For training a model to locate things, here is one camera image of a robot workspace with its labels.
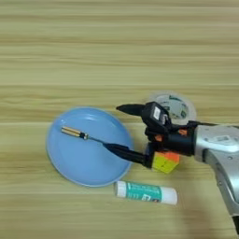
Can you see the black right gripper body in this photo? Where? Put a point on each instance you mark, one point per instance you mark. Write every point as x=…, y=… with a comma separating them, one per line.
x=177, y=143

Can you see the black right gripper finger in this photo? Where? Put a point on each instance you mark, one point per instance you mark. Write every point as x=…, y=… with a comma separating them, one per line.
x=127, y=153
x=132, y=109

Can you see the colourful stickerless puzzle cube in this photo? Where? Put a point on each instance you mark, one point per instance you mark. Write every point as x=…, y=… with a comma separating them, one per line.
x=166, y=161

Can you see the green and white glue stick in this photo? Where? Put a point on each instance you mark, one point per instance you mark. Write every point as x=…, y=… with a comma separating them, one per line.
x=146, y=192

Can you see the black box with white label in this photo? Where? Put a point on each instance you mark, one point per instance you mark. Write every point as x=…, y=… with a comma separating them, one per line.
x=155, y=115

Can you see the clear adhesive tape roll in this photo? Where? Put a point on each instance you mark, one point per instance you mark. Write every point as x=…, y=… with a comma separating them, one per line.
x=179, y=105

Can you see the round blue plate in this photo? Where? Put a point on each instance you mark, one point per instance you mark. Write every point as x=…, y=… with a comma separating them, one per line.
x=81, y=155

